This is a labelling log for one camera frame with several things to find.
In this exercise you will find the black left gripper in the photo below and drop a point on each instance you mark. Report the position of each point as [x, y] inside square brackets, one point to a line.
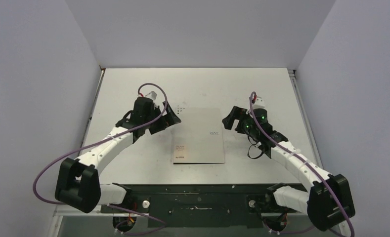
[169, 119]

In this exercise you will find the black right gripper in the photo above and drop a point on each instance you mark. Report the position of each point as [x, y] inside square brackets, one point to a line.
[238, 117]

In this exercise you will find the white folder with black inside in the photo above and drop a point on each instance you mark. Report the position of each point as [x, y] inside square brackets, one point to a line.
[198, 138]

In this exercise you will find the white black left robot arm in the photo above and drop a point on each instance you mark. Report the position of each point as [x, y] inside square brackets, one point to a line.
[78, 183]

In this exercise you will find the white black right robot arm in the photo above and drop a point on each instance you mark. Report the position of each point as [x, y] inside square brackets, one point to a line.
[326, 200]

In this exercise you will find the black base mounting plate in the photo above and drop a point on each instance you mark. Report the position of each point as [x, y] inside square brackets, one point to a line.
[201, 206]

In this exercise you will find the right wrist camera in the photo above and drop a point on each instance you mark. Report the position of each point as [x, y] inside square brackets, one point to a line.
[258, 103]

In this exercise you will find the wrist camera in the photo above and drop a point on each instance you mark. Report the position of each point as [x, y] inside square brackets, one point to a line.
[258, 103]
[151, 95]

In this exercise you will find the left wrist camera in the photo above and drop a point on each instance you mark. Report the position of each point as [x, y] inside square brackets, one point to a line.
[151, 95]

